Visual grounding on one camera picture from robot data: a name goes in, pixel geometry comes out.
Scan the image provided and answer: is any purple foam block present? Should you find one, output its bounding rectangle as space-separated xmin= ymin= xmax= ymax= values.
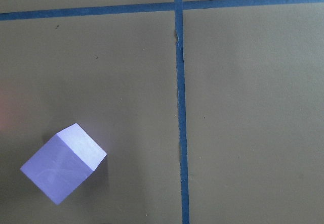
xmin=20 ymin=123 xmax=107 ymax=205

